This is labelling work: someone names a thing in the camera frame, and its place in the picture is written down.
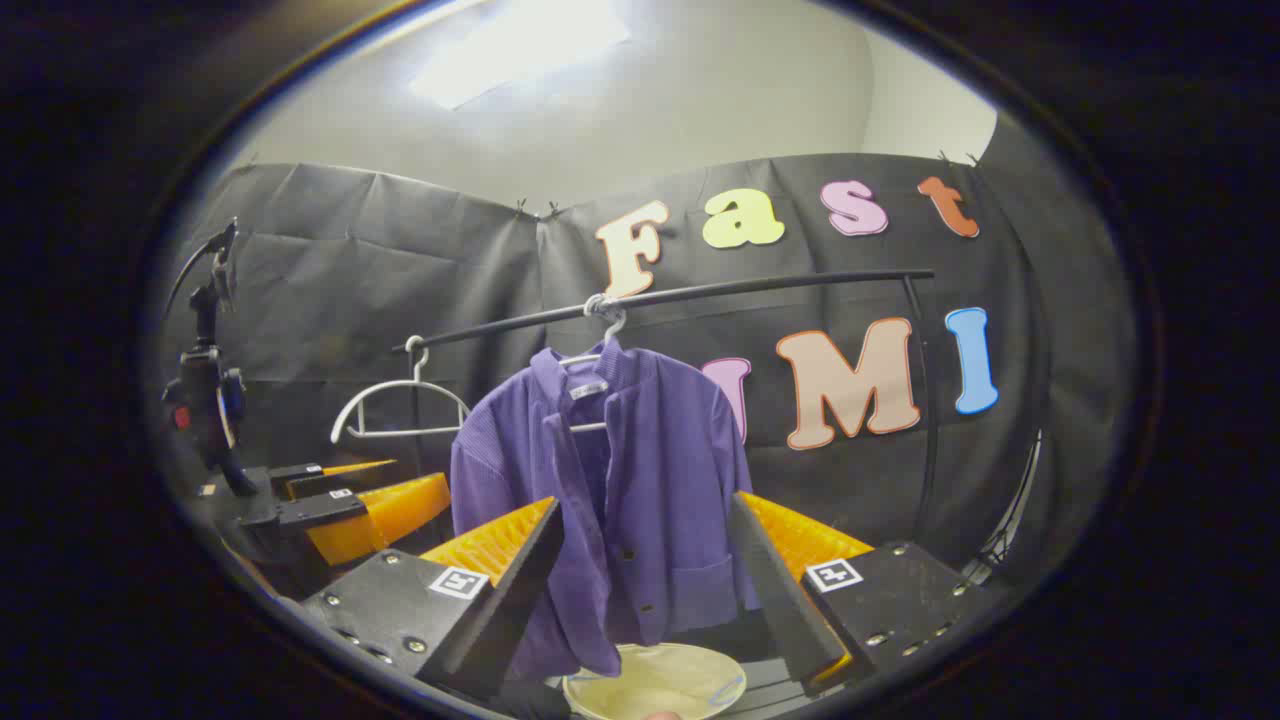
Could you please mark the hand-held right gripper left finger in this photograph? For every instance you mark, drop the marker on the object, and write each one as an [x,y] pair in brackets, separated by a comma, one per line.
[515,590]

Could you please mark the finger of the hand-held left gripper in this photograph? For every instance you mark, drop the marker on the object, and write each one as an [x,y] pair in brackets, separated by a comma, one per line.
[320,510]
[330,485]

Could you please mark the white plastic hanger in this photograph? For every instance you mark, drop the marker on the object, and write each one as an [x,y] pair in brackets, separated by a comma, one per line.
[400,387]
[612,325]

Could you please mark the purple button shirt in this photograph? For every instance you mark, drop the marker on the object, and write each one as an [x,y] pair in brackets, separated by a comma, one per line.
[650,470]

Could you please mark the black clothes rack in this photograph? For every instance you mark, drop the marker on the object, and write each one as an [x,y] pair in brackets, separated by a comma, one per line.
[750,287]

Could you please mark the cream laundry hamper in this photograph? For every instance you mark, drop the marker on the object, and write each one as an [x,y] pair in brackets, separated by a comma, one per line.
[650,682]

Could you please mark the black backdrop cloth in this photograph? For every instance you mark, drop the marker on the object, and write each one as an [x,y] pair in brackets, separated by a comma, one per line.
[380,270]

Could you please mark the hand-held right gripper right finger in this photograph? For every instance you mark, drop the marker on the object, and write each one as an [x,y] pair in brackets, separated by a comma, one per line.
[785,590]

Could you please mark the ceiling light panel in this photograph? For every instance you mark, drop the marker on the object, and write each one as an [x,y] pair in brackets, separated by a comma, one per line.
[520,45]

